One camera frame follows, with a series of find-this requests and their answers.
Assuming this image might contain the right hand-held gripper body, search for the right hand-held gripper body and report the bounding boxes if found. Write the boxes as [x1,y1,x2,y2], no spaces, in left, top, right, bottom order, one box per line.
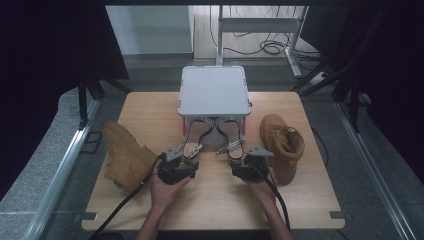
[239,145,275,184]

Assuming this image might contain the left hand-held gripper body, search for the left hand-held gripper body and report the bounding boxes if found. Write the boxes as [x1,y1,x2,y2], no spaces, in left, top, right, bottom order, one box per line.
[156,146,188,186]

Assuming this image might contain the black silver strap sandal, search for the black silver strap sandal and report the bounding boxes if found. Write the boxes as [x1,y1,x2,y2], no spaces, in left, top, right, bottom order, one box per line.
[177,116,217,167]
[214,116,247,167]

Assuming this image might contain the tan suede boot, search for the tan suede boot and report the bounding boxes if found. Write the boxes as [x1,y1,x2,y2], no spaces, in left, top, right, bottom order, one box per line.
[259,113,306,187]
[102,120,160,194]

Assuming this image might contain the clear plastic storage box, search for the clear plastic storage box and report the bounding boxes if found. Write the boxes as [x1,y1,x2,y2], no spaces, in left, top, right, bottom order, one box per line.
[176,65,253,145]

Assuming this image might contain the person's right hand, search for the person's right hand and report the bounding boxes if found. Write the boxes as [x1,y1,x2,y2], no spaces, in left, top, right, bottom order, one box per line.
[244,167,280,209]

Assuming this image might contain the person's left hand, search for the person's left hand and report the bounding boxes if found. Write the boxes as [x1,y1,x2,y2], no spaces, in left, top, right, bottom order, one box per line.
[147,172,192,215]

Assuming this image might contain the white power strip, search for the white power strip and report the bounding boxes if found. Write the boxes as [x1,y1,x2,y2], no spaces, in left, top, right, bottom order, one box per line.
[308,71,330,86]

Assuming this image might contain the black metal stand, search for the black metal stand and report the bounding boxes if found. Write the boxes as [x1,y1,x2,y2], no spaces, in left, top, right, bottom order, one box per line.
[290,8,393,134]
[77,65,133,130]

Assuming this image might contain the white cabinet panel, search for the white cabinet panel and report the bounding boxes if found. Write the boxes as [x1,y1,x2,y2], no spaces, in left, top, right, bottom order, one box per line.
[105,4,195,56]

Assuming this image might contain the dark curtain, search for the dark curtain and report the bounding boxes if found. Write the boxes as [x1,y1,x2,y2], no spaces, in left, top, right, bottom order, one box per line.
[0,3,130,202]
[299,3,424,183]

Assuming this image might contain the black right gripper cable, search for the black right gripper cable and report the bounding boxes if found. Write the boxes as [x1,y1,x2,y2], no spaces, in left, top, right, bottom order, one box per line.
[249,162,292,232]

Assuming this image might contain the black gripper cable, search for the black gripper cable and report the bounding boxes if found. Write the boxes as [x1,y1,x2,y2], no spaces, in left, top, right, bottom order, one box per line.
[249,162,292,232]
[87,152,167,240]

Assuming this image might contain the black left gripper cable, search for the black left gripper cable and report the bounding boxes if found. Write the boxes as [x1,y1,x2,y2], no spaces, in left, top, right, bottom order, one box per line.
[87,152,167,240]

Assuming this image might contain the aluminium rail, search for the aluminium rail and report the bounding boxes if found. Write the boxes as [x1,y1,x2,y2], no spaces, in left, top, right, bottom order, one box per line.
[334,100,418,240]
[20,99,102,240]

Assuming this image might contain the black floor cables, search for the black floor cables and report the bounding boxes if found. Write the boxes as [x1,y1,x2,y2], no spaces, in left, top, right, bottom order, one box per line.
[209,4,322,72]

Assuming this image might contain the white metal desk frame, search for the white metal desk frame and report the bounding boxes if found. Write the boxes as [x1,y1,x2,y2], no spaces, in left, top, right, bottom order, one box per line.
[215,4,305,79]

